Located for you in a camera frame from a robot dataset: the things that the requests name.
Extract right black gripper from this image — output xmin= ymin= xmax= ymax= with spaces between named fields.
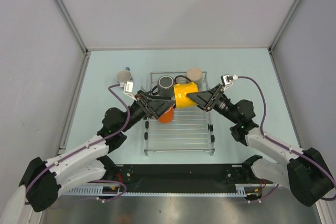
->
xmin=186 ymin=83 xmax=240 ymax=124

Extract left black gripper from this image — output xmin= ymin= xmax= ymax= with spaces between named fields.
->
xmin=119 ymin=90 xmax=174 ymax=132

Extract yellow mug black handle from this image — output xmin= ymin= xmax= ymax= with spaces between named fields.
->
xmin=173 ymin=75 xmax=198 ymax=109

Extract orange mug black handle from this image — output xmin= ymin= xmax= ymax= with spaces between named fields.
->
xmin=157 ymin=106 xmax=174 ymax=124

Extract light blue mug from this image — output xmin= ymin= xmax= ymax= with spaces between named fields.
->
xmin=116 ymin=67 xmax=133 ymax=83

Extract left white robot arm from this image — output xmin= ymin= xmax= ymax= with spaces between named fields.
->
xmin=19 ymin=90 xmax=175 ymax=212

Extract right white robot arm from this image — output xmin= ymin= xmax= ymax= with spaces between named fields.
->
xmin=187 ymin=84 xmax=335 ymax=206

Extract dark grey mug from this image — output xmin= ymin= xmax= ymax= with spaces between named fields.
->
xmin=151 ymin=75 xmax=174 ymax=98

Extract beige printed mug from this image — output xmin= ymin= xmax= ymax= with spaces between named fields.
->
xmin=186 ymin=68 xmax=203 ymax=89

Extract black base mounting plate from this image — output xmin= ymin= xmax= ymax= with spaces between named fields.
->
xmin=103 ymin=164 xmax=260 ymax=192

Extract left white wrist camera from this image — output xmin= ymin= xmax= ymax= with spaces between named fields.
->
xmin=120 ymin=81 xmax=136 ymax=100

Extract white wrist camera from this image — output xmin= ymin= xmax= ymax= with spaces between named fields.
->
xmin=221 ymin=74 xmax=233 ymax=90
xmin=120 ymin=81 xmax=136 ymax=100

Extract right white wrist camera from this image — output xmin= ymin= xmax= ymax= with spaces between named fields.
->
xmin=221 ymin=74 xmax=233 ymax=90

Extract metal wire dish rack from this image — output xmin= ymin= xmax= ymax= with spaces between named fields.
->
xmin=140 ymin=71 xmax=216 ymax=156

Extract white slotted cable duct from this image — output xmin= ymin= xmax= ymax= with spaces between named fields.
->
xmin=65 ymin=185 xmax=262 ymax=199

